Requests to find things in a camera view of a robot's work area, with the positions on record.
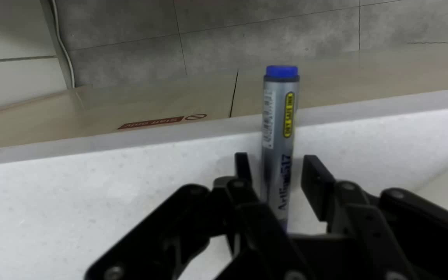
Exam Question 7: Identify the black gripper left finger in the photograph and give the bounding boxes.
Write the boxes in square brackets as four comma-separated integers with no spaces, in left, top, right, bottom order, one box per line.
[83,153,307,280]

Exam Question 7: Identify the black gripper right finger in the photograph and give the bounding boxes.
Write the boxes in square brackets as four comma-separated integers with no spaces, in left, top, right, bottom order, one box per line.
[292,156,448,280]

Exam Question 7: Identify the blue grey marker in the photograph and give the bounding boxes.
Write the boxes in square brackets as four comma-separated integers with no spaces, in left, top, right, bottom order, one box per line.
[261,65,300,229]

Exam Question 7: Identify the white power cable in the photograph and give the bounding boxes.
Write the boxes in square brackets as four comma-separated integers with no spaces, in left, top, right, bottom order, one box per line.
[48,0,77,90]

